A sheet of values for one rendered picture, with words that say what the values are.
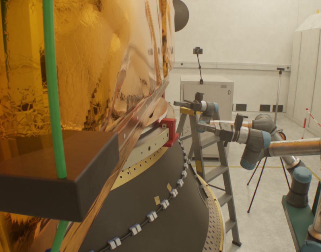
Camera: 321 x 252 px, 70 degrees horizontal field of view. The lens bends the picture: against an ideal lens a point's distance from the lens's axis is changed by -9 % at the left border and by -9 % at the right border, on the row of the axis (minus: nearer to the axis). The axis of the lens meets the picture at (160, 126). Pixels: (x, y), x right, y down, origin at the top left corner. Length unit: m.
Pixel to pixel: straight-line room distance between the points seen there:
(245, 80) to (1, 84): 8.55
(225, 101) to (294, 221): 3.17
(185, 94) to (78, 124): 4.18
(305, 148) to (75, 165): 1.09
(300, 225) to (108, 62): 1.49
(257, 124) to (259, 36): 7.28
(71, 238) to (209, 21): 8.28
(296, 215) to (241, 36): 7.36
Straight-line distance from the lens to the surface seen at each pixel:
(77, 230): 0.35
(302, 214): 1.74
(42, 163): 0.18
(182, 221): 0.98
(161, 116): 0.99
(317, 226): 1.16
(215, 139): 2.34
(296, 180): 1.73
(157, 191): 0.88
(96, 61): 0.27
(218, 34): 8.46
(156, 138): 0.83
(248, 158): 1.18
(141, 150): 0.76
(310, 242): 1.18
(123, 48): 0.35
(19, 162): 0.19
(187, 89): 4.39
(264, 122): 1.60
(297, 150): 1.21
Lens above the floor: 1.99
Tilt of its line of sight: 16 degrees down
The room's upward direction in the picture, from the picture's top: straight up
